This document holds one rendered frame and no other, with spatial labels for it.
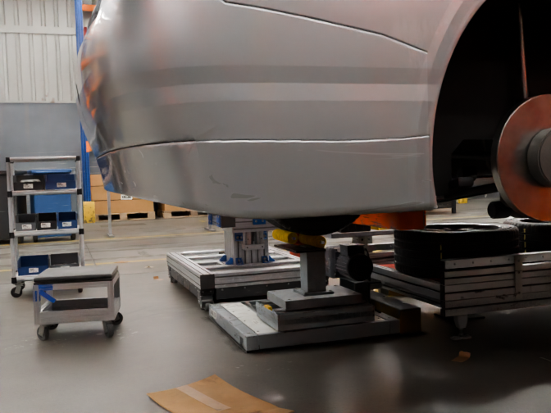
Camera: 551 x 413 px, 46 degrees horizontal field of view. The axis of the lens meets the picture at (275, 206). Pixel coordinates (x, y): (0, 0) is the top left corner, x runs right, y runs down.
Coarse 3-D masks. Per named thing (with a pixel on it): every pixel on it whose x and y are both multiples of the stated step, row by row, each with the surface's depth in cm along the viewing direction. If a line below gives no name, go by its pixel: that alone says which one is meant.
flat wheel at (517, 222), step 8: (512, 224) 376; (520, 224) 370; (528, 224) 365; (536, 224) 362; (544, 224) 360; (520, 232) 370; (528, 232) 364; (536, 232) 360; (544, 232) 357; (520, 240) 370; (528, 240) 365; (536, 240) 361; (544, 240) 358; (520, 248) 371; (528, 248) 366; (536, 248) 362; (544, 248) 358
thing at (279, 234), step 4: (272, 232) 343; (276, 232) 338; (280, 232) 332; (284, 232) 328; (288, 232) 324; (292, 232) 321; (272, 236) 343; (276, 236) 336; (280, 236) 330; (284, 236) 325; (288, 236) 320; (292, 236) 321; (296, 236) 321; (280, 240) 333; (284, 240) 326; (288, 240) 320; (292, 240) 321; (296, 240) 322
